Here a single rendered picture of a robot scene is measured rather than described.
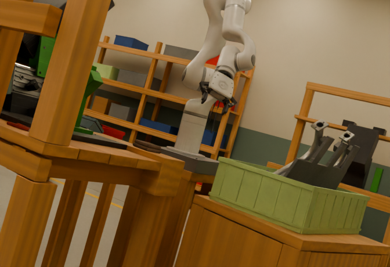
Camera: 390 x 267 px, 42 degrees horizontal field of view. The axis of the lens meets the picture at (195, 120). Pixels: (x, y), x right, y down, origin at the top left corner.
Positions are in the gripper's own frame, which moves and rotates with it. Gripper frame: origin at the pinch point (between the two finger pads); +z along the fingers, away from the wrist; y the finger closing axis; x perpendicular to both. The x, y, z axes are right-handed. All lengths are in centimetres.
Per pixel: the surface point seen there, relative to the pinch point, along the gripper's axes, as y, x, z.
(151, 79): 41, 461, -398
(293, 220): 38, -7, 34
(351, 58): 258, 251, -436
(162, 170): -5.1, 19.9, 24.1
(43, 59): -66, 39, -10
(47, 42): -68, 37, -17
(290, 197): 34.4, -8.6, 27.1
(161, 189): -1.6, 25.1, 28.5
